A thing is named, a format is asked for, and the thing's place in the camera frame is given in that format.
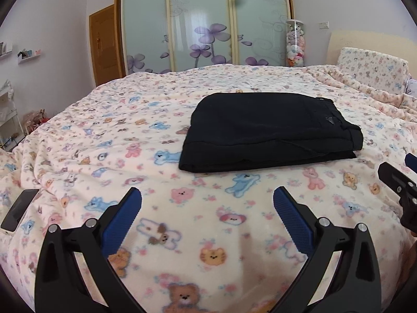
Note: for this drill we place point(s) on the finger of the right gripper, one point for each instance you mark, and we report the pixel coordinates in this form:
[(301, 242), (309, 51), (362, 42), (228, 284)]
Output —
[(396, 180), (410, 161)]

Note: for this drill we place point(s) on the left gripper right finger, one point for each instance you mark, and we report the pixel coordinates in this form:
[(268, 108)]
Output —
[(355, 285)]

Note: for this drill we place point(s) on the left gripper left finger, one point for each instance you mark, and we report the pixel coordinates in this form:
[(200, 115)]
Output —
[(59, 285)]

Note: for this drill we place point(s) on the black pants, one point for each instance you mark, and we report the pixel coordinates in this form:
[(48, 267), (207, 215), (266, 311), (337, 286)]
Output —
[(249, 131)]

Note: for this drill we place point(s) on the pink pillow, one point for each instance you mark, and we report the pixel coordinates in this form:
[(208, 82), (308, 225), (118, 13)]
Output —
[(411, 88)]

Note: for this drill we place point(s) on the smartphone on bed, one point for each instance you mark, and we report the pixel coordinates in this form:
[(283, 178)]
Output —
[(14, 216)]

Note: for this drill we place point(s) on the cream bed headboard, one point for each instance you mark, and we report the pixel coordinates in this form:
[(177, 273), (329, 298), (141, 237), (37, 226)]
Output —
[(394, 45)]

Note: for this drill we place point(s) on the cartoon bear fleece blanket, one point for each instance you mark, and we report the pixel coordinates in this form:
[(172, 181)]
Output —
[(215, 235)]

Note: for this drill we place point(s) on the white rack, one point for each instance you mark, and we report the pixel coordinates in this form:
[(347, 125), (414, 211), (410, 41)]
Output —
[(12, 132)]

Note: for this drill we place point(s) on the plush toy tube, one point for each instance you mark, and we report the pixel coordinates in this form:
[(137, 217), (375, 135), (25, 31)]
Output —
[(295, 43)]

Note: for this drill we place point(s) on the toys on floor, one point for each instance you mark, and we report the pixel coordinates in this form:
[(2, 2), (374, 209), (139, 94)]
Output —
[(33, 120)]

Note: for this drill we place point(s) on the wooden door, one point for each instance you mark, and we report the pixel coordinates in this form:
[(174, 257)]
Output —
[(104, 46)]

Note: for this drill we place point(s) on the floral glass sliding wardrobe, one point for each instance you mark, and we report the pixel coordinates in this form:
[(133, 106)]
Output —
[(161, 36)]

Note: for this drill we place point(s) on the wall light switch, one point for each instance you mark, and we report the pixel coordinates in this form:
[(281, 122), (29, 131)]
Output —
[(324, 25)]

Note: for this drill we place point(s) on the lower white wall shelf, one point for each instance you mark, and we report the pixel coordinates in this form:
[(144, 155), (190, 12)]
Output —
[(27, 55)]

